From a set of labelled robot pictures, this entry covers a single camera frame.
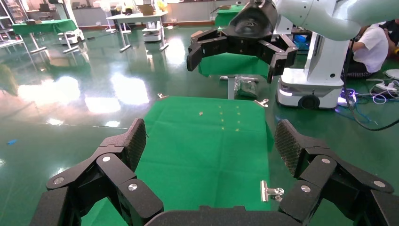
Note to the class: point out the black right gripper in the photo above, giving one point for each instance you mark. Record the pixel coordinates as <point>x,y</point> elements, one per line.
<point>249,25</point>

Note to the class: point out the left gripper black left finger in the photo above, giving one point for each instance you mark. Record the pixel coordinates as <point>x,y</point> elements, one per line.
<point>112,174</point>

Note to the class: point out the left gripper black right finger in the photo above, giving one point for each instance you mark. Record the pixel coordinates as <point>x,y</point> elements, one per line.
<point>327,181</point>

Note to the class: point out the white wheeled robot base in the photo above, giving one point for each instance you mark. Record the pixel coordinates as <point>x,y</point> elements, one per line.
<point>72,37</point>
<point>152,33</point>
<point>324,62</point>

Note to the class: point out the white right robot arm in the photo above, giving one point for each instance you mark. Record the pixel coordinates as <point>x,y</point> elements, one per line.
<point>311,15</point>

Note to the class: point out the brown cardboard box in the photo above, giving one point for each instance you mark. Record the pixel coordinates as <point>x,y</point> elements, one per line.
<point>146,9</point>

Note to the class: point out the clear plastic bag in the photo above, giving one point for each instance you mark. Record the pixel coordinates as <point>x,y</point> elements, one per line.
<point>246,88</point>

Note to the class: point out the grey metal table leg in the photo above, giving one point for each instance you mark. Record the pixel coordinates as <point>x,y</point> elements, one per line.
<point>230,87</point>

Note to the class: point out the silver binder clip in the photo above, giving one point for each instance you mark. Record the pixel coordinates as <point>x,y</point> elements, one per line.
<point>270,191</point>
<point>262,102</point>
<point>162,96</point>

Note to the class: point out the large green table cloth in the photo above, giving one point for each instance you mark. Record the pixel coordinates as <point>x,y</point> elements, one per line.
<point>202,156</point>

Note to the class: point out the small blue floor scrap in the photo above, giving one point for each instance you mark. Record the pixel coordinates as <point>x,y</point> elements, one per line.
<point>11,142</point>

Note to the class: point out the white power strip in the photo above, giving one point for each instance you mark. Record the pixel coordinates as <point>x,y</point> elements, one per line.
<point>386,86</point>

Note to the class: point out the white work table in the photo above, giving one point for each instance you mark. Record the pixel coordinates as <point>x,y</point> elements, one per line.
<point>137,16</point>

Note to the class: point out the white round disc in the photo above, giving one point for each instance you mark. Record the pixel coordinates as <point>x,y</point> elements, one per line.
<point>392,74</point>

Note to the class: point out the seated person in white shirt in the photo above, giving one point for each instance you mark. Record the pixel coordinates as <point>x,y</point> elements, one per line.
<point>372,46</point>

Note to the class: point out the person in dark clothes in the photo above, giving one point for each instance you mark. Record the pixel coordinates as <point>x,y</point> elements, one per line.
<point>393,32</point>

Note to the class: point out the far green covered table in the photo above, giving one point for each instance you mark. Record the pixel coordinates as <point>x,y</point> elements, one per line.
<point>43,26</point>

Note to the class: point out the metal storage rack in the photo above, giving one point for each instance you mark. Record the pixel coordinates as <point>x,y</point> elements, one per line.
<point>9,21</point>

